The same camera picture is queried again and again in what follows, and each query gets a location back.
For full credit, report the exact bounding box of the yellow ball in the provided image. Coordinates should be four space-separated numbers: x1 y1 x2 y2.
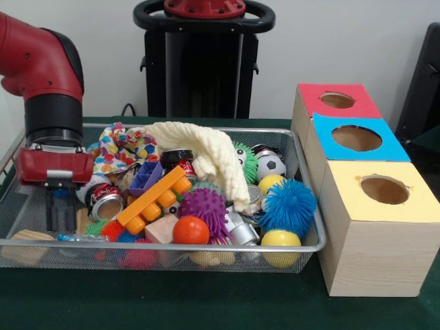
261 229 303 269

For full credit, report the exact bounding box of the small soccer ball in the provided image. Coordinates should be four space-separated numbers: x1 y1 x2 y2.
254 150 288 182

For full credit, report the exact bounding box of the cream knitted cloth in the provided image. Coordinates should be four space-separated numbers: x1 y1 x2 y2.
141 121 251 210

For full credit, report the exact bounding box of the colourful patterned cloth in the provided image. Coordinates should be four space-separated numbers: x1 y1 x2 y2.
89 122 160 175

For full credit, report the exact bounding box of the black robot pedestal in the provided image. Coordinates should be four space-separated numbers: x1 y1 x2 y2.
133 0 277 119

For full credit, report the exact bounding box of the purple toy building block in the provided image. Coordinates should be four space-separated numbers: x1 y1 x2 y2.
129 161 164 197

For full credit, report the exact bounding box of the orange toy building block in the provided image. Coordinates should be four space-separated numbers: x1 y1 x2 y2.
117 165 193 234

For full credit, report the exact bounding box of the large blue spiky ball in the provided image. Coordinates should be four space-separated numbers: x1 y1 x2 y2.
260 179 318 239

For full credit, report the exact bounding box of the wooden box with three holes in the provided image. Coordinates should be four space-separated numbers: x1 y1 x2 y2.
291 83 440 298

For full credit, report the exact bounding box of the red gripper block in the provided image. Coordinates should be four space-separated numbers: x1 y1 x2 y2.
14 143 95 232

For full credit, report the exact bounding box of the purple spiky ball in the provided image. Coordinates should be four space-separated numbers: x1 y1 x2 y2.
179 187 230 241

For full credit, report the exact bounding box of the flat wooden block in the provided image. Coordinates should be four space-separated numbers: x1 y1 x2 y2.
0 229 56 267

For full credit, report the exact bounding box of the black chair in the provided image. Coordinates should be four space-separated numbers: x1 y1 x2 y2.
397 23 440 145

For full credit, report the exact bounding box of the orange ball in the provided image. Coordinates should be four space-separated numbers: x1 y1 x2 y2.
173 216 210 245

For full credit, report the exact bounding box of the dark green table cloth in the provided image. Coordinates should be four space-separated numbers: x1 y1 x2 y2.
0 115 440 330

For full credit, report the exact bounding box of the shallow clear mesh bin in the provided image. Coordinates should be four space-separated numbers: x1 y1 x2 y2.
0 122 328 274

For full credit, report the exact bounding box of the clear plastic packet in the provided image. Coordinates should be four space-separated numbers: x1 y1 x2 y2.
57 232 111 244

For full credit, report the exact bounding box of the dark metal can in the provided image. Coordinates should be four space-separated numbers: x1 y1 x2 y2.
88 182 126 222

